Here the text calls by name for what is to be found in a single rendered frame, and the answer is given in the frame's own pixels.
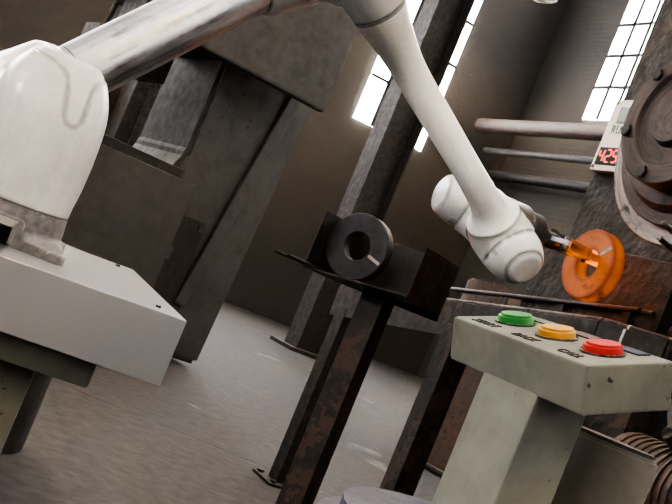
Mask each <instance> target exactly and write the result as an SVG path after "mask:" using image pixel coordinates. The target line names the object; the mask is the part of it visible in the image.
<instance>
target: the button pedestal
mask: <svg viewBox="0 0 672 504"><path fill-rule="evenodd" d="M541 325H542V324H540V323H537V322H534V324H531V325H518V324H510V323H505V322H501V321H499V320H498V316H457V317H455V318H454V323H453V334H452V345H451V358H452V359H454V360H456V361H458V362H461V363H463V364H465V365H468V366H470V367H472V368H474V369H477V370H479V371H481V372H484V374H483V377H482V379H481V381H480V384H479V386H478V389H477V391H476V394H475V396H474V399H473V401H472V404H471V406H470V409H469V411H468V414H467V416H466V419H465V421H464V424H463V426H462V428H461V431H460V433H459V436H458V438H457V441H456V443H455V446H454V448H453V451H452V453H451V456H450V458H449V461H448V463H447V466H446V468H445V471H444V473H443V475H442V478H441V480H440V483H439V485H438V488H437V490H436V493H435V495H434V498H433V500H432V502H434V503H437V504H551V502H552V500H553V497H554V495H555V492H556V490H557V487H558V485H559V482H560V480H561V477H562V475H563V472H564V470H565V467H566V465H567V462H568V460H569V457H570V455H571V452H572V450H573V447H574V445H575V442H576V440H577V437H578V435H579V432H580V430H581V427H582V425H583V422H584V420H585V417H586V415H599V414H616V413H633V412H650V411H666V410H669V408H670V400H671V392H672V361H669V360H666V359H663V358H660V357H657V356H654V355H650V356H636V355H633V354H630V353H627V352H623V354H622V355H601V354H595V353H591V352H587V351H585V350H583V349H582V346H583V342H584V341H586V340H587V339H585V338H582V337H579V336H576V338H575V339H556V338H549V337H545V336H541V335H539V334H538V327H540V326H541Z"/></svg>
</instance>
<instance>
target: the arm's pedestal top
mask: <svg viewBox="0 0 672 504"><path fill-rule="evenodd" d="M0 360H3V361H6V362H9V363H12V364H15V365H18V366H21V367H24V368H27V369H30V370H33V371H36V372H39V373H42V374H45V375H48V376H51V377H53V378H56V379H59V380H62V381H65V382H68V383H71V384H74V385H77V386H80V387H83V388H86V387H87V386H88V385H89V382H90V380H91V378H92V375H93V373H94V370H95V368H96V366H97V365H96V364H93V363H90V362H87V361H84V360H81V359H78V358H75V357H72V356H69V355H67V354H64V353H61V352H58V351H55V350H52V349H49V348H46V347H43V346H40V345H38V344H35V343H32V342H29V341H26V340H23V339H20V338H17V337H14V336H11V335H9V334H6V333H3V332H0Z"/></svg>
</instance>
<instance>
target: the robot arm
mask: <svg viewBox="0 0 672 504"><path fill-rule="evenodd" d="M318 2H328V3H330V4H333V5H335V6H337V7H343V8H344V10H345V11H346V13H347V14H348V16H349V17H350V19H351V20H352V22H353V23H354V25H355V27H356V28H357V29H358V30H359V31H360V33H361V34H362V35H363V36H364V37H365V39H366V40H367V41H368V42H369V44H370V45H371V46H372V48H373V49H374V50H375V52H376V53H377V54H378V56H379V57H380V58H381V60H382V61H383V63H384V64H385V66H386V67H387V69H388V70H389V72H390V73H391V75H392V77H393V78H394V80H395V82H396V83H397V85H398V87H399V88H400V90H401V92H402V93H403V95H404V97H405V98H406V100H407V102H408V103H409V105H410V107H411V108H412V110H413V111H414V113H415V115H416V116H417V118H418V120H419V121H420V123H421V124H422V126H423V128H424V129H425V131H426V132H427V134H428V136H429V137H430V139H431V140H432V142H433V144H434V145H435V147H436V148H437V150H438V152H439V153H440V155H441V156H442V158H443V160H444V161H445V163H446V164H447V166H448V168H449V169H450V171H451V172H452V174H453V175H447V176H445V177H444V178H443V179H442V180H441V181H440V182H439V183H438V184H437V186H436V187H435V189H434V192H433V195H432V200H431V207H432V209H433V211H434V212H435V213H436V214H437V215H438V216H439V217H440V218H441V219H442V220H443V221H444V222H445V223H447V224H449V225H451V226H453V228H454V230H456V231H457V232H459V233H460V234H461V235H463V236H464V237H465V238H466V239H467V240H468V241H469V242H470V244H471V246H472V248H473V250H474V251H475V253H476V254H477V256H478V257H479V259H480V260H481V262H482V263H483V264H484V265H485V267H486V268H487V269H488V270H489V271H490V272H491V273H492V274H493V275H494V276H496V277H497V278H499V279H501V280H503V281H505V282H508V283H512V284H519V283H522V282H526V281H528V280H530V279H532V278H533V277H534V276H535V275H536V274H537V273H538V272H539V271H540V269H541V268H542V265H543V262H544V252H543V247H545V248H548V249H551V250H555V251H558V252H560V253H563V254H565V255H566V256H573V257H574V258H578V257H579V260H580V262H581V263H587V264H590V265H592V266H594V267H597V266H598V262H599V256H598V253H597V252H596V251H595V250H593V249H592V248H591V247H588V246H586V245H584V244H582V243H580V242H578V241H576V240H574V239H572V238H571V237H570V236H565V235H563V234H560V233H558V231H556V230H554V229H551V228H550V229H548V223H547V220H546V219H545V218H544V217H543V216H541V215H539V214H537V213H534V212H533V210H532V209H531V208H530V207H529V206H527V205H525V204H523V203H520V202H518V201H516V200H515V199H513V198H509V197H507V196H506V195H505V194H504V193H503V192H502V191H500V190H499V189H497V188H496V187H495V186H494V184H493V182H492V180H491V179H490V177H489V175H488V174H487V172H486V170H485V168H484V167H483V165H482V163H481V161H480V160H479V158H478V156H477V154H476V153H475V151H474V149H473V147H472V146H471V144H470V142H469V140H468V139H467V137H466V135H465V133H464V132H463V130H462V128H461V126H460V125H459V123H458V121H457V119H456V117H455V116H454V114H453V112H452V110H451V109H450V107H449V105H448V103H447V102H446V100H445V98H444V96H443V94H442V93H441V91H440V89H439V87H438V86H437V84H436V82H435V80H434V78H433V77H432V75H431V73H430V71H429V69H428V67H427V65H426V63H425V61H424V59H423V56H422V54H421V51H420V49H419V46H418V43H417V40H416V36H415V33H414V29H413V26H412V22H411V18H410V14H409V9H408V5H407V1H406V0H154V1H152V2H150V3H147V4H145V5H143V6H141V7H139V8H137V9H135V10H133V11H131V12H129V13H127V14H125V15H123V16H121V17H118V18H116V19H114V20H112V21H110V22H108V23H106V24H104V25H102V26H100V27H98V28H96V29H94V30H91V31H89V32H87V33H85V34H83V35H81V36H79V37H77V38H75V39H73V40H71V41H69V42H67V43H65V44H62V45H60V46H56V45H54V44H50V43H47V42H44V41H39V40H33V41H30V42H27V43H24V44H21V45H18V46H15V47H13V48H10V49H7V50H4V51H1V52H0V244H3V245H6V246H8V247H11V248H14V249H16V250H19V251H22V252H24V253H27V254H30V255H32V256H35V257H37V258H40V259H42V260H44V261H47V262H49V263H52V264H55V265H58V266H63V265H64V262H65V260H66V256H65V254H64V253H63V252H64V249H65V247H66V244H65V243H63V242H62V241H61V239H62V237H63V234H64V230H65V227H66V224H67V221H68V218H69V216H70V214H71V211H72V209H73V207H74V205H75V203H76V202H77V200H78V198H79V196H80V194H81V192H82V190H83V187H84V185H85V183H86V181H87V179H88V176H89V174H90V171H91V169H92V167H93V164H94V161H95V159H96V156H97V153H98V151H99V148H100V145H101V142H102V139H103V136H104V133H105V129H106V126H107V120H108V110H109V98H108V93H109V92H111V91H113V90H115V89H117V88H119V87H121V86H123V85H125V84H127V83H128V82H130V81H132V80H134V79H136V78H138V77H140V76H142V75H144V74H146V73H148V72H150V71H152V70H154V69H156V68H158V67H160V66H162V65H163V64H165V63H167V62H169V61H171V60H173V59H175V58H177V57H179V56H181V55H183V54H185V53H187V52H189V51H191V50H193V49H195V48H196V47H198V46H200V45H202V44H204V43H206V42H208V41H210V40H212V39H214V38H216V37H218V36H220V35H222V34H224V33H226V32H228V31H230V30H231V29H233V28H235V27H237V26H239V25H241V24H243V23H245V22H247V21H249V20H251V19H253V18H255V17H257V16H259V15H261V14H262V15H268V16H277V15H280V14H283V13H286V12H290V11H293V10H297V9H300V8H304V7H308V6H312V5H315V4H317V3H318Z"/></svg>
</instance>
